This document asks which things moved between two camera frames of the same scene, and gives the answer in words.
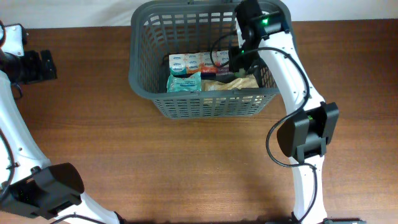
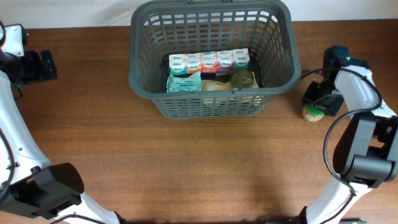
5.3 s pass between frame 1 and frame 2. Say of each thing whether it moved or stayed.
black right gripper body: moved
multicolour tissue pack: stayed
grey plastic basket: stayed
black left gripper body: stayed
